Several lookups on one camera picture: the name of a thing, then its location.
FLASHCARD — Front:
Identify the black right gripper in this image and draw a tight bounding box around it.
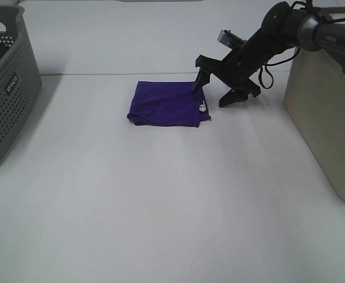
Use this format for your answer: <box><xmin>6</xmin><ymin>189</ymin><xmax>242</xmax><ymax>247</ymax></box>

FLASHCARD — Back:
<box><xmin>191</xmin><ymin>29</ymin><xmax>282</xmax><ymax>107</ymax></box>

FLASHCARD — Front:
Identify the grey perforated plastic basket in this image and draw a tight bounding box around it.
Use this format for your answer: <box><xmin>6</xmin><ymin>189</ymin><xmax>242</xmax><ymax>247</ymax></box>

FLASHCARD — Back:
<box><xmin>0</xmin><ymin>5</ymin><xmax>42</xmax><ymax>164</ymax></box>

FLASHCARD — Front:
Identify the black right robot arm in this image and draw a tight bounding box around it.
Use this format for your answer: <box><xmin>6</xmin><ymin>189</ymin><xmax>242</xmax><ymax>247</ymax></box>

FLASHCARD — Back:
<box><xmin>192</xmin><ymin>1</ymin><xmax>345</xmax><ymax>107</ymax></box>

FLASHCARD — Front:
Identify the beige basket with grey rim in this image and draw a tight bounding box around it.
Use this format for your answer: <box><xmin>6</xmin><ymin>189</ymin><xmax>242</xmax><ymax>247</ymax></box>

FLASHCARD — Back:
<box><xmin>284</xmin><ymin>50</ymin><xmax>345</xmax><ymax>202</ymax></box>

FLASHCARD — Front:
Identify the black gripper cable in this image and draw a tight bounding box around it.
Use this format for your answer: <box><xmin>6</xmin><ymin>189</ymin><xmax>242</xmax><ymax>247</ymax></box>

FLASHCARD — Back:
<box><xmin>259</xmin><ymin>48</ymin><xmax>300</xmax><ymax>90</ymax></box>

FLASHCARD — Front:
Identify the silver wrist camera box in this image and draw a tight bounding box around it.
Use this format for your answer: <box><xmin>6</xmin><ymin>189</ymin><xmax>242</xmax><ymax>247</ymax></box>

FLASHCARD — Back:
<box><xmin>217</xmin><ymin>29</ymin><xmax>246</xmax><ymax>50</ymax></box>

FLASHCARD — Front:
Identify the purple towel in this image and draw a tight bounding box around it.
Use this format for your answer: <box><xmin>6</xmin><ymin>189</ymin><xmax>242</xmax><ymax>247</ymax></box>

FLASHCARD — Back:
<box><xmin>127</xmin><ymin>81</ymin><xmax>211</xmax><ymax>127</ymax></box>

